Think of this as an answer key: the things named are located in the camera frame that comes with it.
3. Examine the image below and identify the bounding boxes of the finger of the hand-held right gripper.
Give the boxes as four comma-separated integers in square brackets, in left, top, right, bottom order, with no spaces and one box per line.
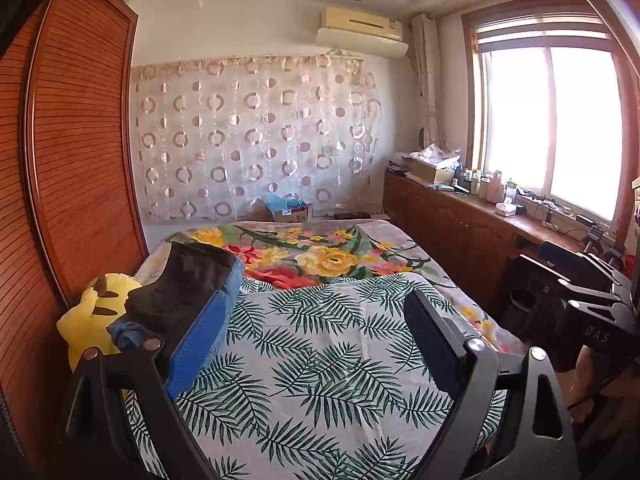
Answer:
[539,241,629,287]
[517,254,622,307]

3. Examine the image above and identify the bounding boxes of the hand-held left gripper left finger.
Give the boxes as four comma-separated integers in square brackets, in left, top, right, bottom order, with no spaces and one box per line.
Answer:
[47,259,246,480]

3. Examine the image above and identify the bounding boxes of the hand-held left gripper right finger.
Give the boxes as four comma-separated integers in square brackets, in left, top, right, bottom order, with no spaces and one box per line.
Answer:
[403,288,582,480]

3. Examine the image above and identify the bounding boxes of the black pants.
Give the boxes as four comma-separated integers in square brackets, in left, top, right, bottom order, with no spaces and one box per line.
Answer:
[124,242,237,346]

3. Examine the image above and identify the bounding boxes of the person's right hand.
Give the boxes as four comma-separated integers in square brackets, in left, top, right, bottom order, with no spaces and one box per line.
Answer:
[574,347,602,411]

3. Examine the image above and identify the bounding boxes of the black waste bin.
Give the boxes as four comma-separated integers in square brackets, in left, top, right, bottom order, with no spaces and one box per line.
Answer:
[509,285,546,321]

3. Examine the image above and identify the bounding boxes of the leaf print bed sheet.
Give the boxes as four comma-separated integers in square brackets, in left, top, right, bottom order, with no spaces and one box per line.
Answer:
[125,272,506,480]

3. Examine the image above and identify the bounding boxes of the wooden cabinet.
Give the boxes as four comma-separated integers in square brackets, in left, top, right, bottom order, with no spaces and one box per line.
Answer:
[384,170,621,306]

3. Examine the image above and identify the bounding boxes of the yellow plush toy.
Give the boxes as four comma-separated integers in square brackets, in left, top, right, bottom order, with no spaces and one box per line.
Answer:
[56,272,143,371]

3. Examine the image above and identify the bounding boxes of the floral blanket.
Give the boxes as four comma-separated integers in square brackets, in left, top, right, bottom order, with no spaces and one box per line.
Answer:
[135,220,526,356]

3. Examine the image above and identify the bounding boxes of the window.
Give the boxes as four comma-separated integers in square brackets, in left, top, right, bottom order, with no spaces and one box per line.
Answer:
[462,7,636,233]

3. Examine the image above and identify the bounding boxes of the cardboard box with blue cloth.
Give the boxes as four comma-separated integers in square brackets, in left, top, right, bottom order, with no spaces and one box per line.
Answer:
[265,192,310,223]

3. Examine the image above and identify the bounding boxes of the open cardboard box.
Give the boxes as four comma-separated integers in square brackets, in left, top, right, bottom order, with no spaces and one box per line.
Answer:
[409,157,456,186]

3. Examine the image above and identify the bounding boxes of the circle pattern curtain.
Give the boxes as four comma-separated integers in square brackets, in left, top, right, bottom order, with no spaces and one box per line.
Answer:
[131,52,383,221]

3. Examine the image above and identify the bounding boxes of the tied beige curtain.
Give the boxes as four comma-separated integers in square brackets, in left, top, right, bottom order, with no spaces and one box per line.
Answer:
[411,12,446,146]

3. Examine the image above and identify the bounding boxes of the white air deflector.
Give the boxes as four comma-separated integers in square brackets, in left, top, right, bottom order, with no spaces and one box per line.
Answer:
[316,27,410,58]

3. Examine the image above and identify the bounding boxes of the wall air conditioner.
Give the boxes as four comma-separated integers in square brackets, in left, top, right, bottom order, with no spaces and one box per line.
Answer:
[319,6,404,43]

